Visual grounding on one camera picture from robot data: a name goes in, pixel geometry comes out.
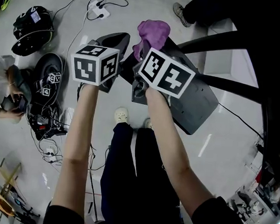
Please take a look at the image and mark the person's left forearm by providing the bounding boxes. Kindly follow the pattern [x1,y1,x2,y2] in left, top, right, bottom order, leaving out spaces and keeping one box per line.
[50,81,100,212]

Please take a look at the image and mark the person's left white shoe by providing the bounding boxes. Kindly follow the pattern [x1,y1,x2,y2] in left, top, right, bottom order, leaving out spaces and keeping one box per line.
[113,107,129,125]

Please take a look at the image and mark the person's legs in dark trousers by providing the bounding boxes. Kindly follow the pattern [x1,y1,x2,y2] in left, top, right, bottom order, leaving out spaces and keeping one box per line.
[97,121,189,224]

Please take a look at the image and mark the black dome backpack with screen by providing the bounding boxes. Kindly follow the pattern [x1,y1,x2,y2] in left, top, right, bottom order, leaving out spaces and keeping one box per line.
[10,3,55,58]

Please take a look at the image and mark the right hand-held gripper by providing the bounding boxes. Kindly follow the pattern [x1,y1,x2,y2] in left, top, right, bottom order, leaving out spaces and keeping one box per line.
[130,40,198,108]

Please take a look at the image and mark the white cable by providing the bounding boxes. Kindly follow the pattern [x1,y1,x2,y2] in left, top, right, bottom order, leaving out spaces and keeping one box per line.
[61,6,90,83]

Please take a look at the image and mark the black equipment bundle with cables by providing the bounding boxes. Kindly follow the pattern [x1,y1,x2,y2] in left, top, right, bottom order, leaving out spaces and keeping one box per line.
[27,104,70,142]

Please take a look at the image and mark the white power strip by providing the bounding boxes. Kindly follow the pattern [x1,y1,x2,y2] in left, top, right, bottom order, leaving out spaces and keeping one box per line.
[87,0,111,19]
[44,147,58,164]

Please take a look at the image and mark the cluttered white shelf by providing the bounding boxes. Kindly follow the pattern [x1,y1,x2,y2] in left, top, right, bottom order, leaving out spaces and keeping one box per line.
[227,162,280,224]

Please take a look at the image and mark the person's right forearm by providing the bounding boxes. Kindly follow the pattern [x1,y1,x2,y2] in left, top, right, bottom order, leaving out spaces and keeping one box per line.
[137,87,221,220]

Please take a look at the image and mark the purple cloth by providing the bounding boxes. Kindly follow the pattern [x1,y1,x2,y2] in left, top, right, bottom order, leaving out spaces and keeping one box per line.
[131,18,172,64]

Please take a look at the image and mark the black cable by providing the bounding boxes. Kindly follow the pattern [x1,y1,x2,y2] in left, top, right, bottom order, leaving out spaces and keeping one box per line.
[216,102,266,140]
[85,143,110,221]
[86,0,129,23]

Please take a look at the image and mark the black open dome case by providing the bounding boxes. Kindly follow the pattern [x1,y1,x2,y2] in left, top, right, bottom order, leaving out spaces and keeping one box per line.
[31,52,65,110]

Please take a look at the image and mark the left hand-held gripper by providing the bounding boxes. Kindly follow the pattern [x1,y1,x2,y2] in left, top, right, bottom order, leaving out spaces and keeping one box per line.
[68,29,131,95]

